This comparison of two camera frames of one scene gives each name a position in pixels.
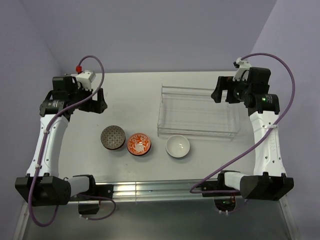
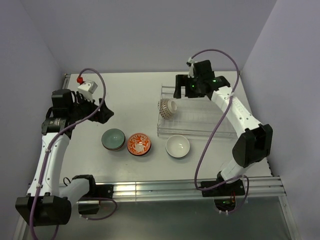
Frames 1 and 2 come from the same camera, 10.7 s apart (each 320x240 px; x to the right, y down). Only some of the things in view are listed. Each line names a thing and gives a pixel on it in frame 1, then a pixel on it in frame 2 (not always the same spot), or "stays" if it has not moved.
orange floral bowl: x=139 y=144 stays
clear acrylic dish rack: x=186 y=111 stays
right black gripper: x=225 y=82 -> x=183 y=80
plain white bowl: x=177 y=146 stays
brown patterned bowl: x=113 y=137 -> x=166 y=108
